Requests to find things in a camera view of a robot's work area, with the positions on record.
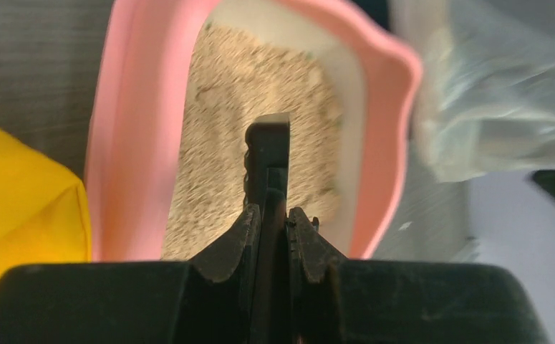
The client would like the beige cat litter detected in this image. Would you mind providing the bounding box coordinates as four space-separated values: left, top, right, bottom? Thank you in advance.
162 25 343 260

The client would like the pink litter box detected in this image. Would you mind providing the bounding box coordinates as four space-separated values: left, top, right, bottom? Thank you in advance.
85 1 423 261

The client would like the white plastic bin liner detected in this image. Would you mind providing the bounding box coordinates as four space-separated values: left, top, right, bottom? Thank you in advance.
390 1 555 182

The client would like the yellow cloth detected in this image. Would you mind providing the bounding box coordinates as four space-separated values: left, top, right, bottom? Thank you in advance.
0 129 92 276

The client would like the black litter scoop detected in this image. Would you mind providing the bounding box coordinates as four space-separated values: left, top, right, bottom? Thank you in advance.
244 113 292 343

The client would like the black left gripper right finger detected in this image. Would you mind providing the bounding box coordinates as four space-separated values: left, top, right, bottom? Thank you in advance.
288 208 549 343

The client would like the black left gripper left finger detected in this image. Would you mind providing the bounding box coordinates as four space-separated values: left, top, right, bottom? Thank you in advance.
0 204 260 343

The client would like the black trash bin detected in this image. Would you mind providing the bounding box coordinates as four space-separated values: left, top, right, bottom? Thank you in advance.
350 0 418 143

